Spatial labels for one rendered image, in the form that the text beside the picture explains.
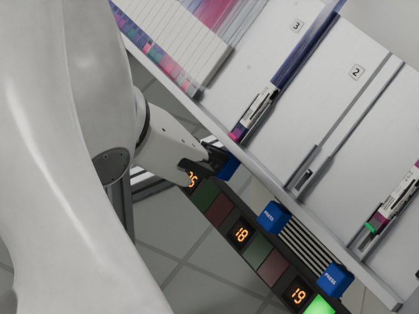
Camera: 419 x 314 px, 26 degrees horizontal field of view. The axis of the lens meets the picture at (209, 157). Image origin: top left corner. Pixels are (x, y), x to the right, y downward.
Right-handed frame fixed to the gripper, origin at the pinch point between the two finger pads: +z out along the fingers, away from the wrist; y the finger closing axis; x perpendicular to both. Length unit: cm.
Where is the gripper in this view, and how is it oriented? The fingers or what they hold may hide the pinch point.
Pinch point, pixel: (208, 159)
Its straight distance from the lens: 108.0
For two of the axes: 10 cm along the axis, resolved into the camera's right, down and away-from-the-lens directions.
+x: 5.8, -7.9, -2.0
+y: 5.4, 5.6, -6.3
